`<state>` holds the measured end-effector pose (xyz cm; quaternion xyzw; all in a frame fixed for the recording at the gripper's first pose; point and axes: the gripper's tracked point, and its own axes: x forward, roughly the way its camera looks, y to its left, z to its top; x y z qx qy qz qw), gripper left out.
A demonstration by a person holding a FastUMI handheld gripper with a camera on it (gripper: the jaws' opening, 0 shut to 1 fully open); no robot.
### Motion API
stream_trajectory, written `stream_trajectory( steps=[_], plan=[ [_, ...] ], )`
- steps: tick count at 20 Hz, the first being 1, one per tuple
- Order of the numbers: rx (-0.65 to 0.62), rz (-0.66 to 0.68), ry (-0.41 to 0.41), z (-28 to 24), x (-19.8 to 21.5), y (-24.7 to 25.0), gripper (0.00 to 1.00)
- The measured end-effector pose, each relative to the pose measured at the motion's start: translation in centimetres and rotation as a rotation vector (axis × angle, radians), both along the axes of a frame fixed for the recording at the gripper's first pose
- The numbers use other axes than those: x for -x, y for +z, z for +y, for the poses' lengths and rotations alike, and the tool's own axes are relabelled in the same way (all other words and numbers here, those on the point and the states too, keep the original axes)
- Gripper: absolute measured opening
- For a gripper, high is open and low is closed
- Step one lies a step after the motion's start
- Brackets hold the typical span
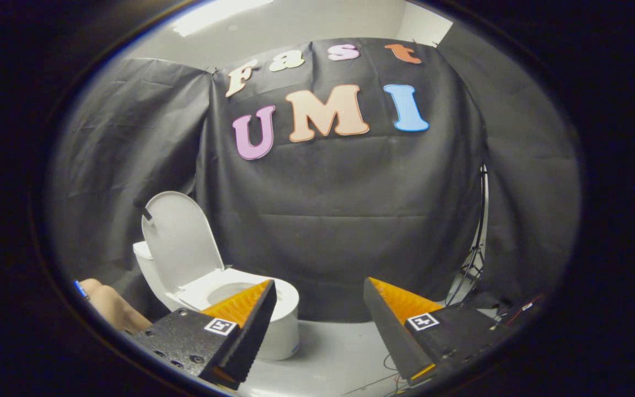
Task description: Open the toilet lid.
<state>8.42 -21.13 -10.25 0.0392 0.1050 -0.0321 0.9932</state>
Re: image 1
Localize black backdrop cloth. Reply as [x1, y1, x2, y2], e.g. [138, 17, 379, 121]
[47, 37, 582, 323]

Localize thin floor cables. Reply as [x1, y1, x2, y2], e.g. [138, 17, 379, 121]
[345, 295, 545, 395]

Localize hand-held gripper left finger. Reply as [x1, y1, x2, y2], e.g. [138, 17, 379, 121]
[132, 279, 278, 391]

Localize white toilet lid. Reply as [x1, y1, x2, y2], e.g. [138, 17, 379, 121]
[141, 191, 225, 293]

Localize white toilet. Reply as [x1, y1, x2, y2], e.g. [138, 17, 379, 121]
[133, 241, 300, 362]

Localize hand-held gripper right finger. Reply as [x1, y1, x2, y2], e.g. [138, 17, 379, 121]
[363, 277, 501, 388]

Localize black tripod stand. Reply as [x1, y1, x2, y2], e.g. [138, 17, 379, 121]
[444, 164, 489, 307]

